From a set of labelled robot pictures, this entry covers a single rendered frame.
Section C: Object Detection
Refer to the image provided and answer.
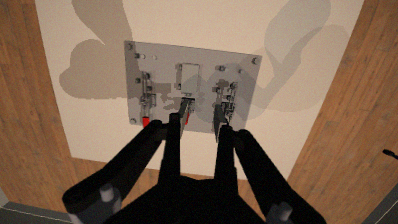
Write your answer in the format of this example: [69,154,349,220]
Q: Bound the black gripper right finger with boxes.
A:
[211,104,327,224]

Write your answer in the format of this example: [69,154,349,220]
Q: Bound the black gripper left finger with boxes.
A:
[62,101,189,224]

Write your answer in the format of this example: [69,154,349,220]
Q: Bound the grey metal fixture plate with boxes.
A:
[124,41,262,134]

